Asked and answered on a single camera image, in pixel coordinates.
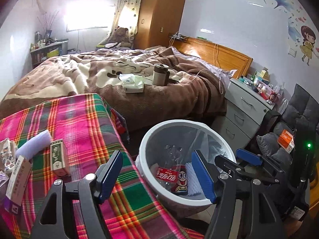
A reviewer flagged white foam sleeve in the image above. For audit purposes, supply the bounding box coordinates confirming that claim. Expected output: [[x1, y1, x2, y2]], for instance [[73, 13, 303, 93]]
[[185, 162, 203, 196], [15, 129, 52, 161]]

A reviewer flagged patterned paper bag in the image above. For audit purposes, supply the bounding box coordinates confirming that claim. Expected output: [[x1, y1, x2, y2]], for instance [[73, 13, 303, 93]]
[[0, 138, 17, 176]]

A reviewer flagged clear bottle red cap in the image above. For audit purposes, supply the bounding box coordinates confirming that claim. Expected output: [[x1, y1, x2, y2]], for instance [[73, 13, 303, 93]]
[[155, 145, 183, 192]]

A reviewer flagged white round trash bin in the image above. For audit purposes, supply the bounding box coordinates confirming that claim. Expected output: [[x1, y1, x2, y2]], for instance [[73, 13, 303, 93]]
[[136, 120, 236, 217]]

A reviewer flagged orange white box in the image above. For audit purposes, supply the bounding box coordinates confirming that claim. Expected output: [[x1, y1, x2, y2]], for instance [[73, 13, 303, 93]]
[[277, 129, 295, 154]]

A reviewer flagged purple white medicine box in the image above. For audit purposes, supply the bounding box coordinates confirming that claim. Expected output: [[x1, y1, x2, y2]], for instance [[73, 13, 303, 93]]
[[3, 155, 31, 215]]

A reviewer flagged grey cushioned chair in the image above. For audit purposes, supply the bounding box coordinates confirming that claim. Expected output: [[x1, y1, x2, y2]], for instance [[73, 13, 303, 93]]
[[255, 84, 318, 165]]

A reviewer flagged green white small carton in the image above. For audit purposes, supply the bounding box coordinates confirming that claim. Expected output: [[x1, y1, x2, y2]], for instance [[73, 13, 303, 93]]
[[50, 140, 71, 177]]

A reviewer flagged grey bedside drawer cabinet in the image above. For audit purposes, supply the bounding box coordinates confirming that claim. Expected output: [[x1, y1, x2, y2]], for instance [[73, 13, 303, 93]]
[[213, 78, 274, 152]]

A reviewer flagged red snack wrapper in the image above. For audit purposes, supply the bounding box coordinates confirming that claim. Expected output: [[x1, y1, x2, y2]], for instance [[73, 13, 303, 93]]
[[171, 165, 188, 195]]

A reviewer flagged pink plaid tablecloth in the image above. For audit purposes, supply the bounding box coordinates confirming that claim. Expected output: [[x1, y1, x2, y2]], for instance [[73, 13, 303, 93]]
[[1, 94, 202, 238]]

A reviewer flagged clear plastic bin liner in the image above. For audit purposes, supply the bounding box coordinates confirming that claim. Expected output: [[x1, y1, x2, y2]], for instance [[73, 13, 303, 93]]
[[146, 126, 231, 177]]

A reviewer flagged wooden headboard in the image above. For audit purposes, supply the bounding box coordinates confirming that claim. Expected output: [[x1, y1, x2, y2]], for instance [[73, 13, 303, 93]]
[[173, 37, 253, 79]]

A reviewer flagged brown white thermos mug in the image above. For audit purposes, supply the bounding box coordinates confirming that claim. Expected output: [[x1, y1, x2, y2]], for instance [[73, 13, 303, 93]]
[[153, 64, 170, 86]]

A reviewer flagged white tissue pack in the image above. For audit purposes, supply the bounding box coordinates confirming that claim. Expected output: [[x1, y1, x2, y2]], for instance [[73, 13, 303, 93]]
[[119, 73, 144, 93]]

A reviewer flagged brown beige bed blanket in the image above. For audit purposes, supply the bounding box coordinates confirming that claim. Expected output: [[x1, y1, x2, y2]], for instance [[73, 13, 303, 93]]
[[1, 46, 228, 131]]

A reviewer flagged small cluttered shelf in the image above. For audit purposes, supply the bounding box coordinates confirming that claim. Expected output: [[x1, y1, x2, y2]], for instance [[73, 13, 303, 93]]
[[30, 38, 69, 69]]

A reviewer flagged brown teddy bear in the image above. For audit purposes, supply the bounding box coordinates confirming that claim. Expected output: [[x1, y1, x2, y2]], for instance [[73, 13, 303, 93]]
[[106, 27, 131, 48]]

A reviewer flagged vase with dry branches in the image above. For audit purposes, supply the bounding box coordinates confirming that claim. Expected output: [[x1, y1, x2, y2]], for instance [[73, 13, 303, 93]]
[[37, 10, 59, 41]]

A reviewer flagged wooden wardrobe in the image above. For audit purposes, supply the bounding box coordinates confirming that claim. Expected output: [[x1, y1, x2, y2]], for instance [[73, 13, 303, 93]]
[[134, 0, 185, 49]]

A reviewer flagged patterned window curtain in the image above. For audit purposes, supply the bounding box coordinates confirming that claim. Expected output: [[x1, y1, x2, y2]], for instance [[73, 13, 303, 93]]
[[111, 0, 142, 40]]

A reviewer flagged girl wall sticker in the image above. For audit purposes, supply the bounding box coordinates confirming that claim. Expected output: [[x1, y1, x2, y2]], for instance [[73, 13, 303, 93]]
[[299, 25, 318, 66]]

